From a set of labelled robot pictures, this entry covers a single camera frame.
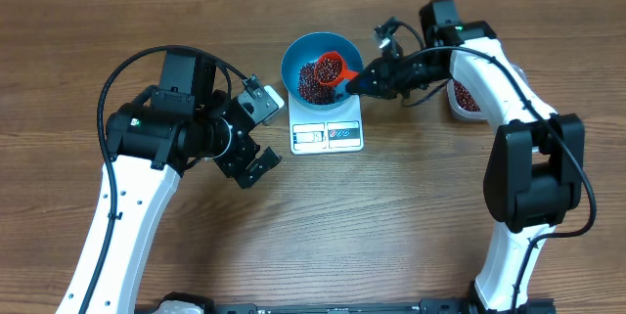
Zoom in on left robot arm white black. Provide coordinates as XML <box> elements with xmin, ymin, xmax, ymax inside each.
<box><xmin>58</xmin><ymin>45</ymin><xmax>285</xmax><ymax>313</ymax></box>

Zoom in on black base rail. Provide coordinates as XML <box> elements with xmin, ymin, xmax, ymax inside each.
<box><xmin>131</xmin><ymin>292</ymin><xmax>558</xmax><ymax>314</ymax></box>

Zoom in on blue bowl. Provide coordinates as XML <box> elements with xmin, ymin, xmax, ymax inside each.
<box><xmin>281</xmin><ymin>32</ymin><xmax>364</xmax><ymax>111</ymax></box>

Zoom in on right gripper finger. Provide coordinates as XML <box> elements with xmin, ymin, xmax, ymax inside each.
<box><xmin>349</xmin><ymin>62</ymin><xmax>379</xmax><ymax>87</ymax></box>
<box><xmin>345</xmin><ymin>78</ymin><xmax>385</xmax><ymax>99</ymax></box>

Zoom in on red beans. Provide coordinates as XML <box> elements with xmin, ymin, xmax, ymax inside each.
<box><xmin>453</xmin><ymin>80</ymin><xmax>480</xmax><ymax>112</ymax></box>

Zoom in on clear plastic container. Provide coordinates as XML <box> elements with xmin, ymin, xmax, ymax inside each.
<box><xmin>446</xmin><ymin>79</ymin><xmax>487</xmax><ymax>122</ymax></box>

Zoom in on orange scoop with blue handle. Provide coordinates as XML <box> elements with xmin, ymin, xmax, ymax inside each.
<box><xmin>314</xmin><ymin>51</ymin><xmax>358</xmax><ymax>103</ymax></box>

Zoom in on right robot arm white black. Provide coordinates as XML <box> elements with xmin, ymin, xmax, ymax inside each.
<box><xmin>346</xmin><ymin>0</ymin><xmax>590</xmax><ymax>313</ymax></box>

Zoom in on white digital kitchen scale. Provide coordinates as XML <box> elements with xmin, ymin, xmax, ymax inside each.
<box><xmin>289</xmin><ymin>95</ymin><xmax>365</xmax><ymax>156</ymax></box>

